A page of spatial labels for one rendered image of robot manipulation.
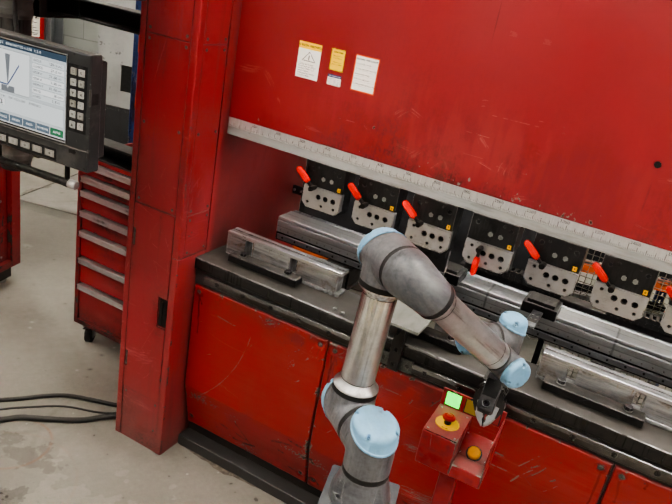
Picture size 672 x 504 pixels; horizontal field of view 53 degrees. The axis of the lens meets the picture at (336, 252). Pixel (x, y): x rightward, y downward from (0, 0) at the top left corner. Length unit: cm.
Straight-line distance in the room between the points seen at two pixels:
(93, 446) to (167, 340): 61
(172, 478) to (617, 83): 213
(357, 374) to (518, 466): 81
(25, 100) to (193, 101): 51
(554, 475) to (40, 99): 195
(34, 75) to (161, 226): 65
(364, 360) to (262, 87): 114
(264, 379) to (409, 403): 59
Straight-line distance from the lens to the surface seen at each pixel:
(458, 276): 247
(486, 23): 209
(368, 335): 161
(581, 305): 260
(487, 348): 163
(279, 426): 266
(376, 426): 162
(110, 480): 290
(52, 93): 228
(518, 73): 206
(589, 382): 226
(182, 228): 248
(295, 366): 250
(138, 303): 273
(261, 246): 255
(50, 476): 294
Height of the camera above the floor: 194
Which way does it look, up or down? 22 degrees down
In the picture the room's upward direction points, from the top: 11 degrees clockwise
